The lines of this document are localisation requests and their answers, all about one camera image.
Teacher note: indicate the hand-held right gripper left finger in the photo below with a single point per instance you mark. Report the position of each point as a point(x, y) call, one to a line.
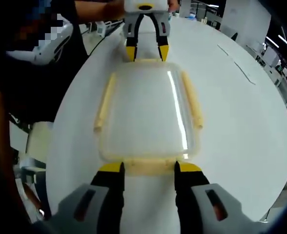
point(94, 207)

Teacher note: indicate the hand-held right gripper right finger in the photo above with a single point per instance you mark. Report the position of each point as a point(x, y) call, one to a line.
point(202, 207)

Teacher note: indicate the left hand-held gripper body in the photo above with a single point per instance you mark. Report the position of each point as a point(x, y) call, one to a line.
point(133, 5)

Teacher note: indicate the clear plastic storage box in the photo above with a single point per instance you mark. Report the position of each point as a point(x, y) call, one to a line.
point(146, 109)

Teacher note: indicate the person's left hand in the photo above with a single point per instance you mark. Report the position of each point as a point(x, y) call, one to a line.
point(174, 3)

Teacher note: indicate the white square pillar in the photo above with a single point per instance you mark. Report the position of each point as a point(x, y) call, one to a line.
point(246, 19)

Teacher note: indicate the white chest-worn device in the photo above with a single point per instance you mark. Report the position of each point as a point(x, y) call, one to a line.
point(48, 54)

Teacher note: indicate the thin metal strip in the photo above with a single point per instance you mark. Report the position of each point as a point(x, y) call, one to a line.
point(245, 73)

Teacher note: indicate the person's dark shirt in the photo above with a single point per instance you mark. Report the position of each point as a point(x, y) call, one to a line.
point(24, 85)

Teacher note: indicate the row of white office desks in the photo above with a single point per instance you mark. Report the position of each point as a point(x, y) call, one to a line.
point(280, 80)

